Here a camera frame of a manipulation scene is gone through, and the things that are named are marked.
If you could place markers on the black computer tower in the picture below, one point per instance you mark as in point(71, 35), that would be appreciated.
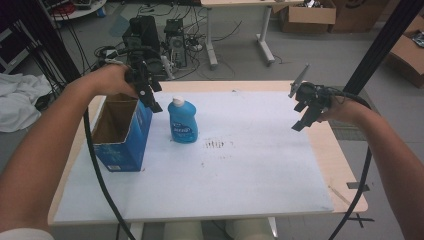
point(176, 41)

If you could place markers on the black equipment case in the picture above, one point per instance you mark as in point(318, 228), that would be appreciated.
point(141, 31)

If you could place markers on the round white table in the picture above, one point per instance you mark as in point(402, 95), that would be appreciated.
point(80, 11)

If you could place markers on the person's left hand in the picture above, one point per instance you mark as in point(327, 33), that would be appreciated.
point(111, 80)

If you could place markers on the open brown cardboard box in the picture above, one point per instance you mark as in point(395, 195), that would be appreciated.
point(308, 16)

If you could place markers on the large brown cardboard box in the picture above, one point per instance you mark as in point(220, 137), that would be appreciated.
point(408, 60)

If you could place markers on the white-legged wooden desk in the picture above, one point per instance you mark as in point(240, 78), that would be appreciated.
point(240, 2)

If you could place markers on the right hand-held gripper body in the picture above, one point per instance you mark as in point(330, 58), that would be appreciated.
point(315, 95)

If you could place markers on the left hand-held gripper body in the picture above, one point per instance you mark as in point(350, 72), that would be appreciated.
point(141, 68)

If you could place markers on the closed brown cardboard box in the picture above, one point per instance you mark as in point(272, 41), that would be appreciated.
point(360, 15)

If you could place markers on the white cloth pile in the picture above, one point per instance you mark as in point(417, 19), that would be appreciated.
point(18, 100)

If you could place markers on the black metal stand post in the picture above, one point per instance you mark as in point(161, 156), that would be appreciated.
point(383, 46)

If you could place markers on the person's white sleeve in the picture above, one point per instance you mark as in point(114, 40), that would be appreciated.
point(25, 234)

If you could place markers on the blue cardboard box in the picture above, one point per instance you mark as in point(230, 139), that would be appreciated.
point(131, 146)

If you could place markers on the person's right hand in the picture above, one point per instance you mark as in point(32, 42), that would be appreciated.
point(343, 111)

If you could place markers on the blue bottle with white cap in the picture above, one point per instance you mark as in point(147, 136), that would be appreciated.
point(183, 125)

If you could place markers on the white table mat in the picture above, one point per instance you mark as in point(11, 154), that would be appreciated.
point(240, 173)

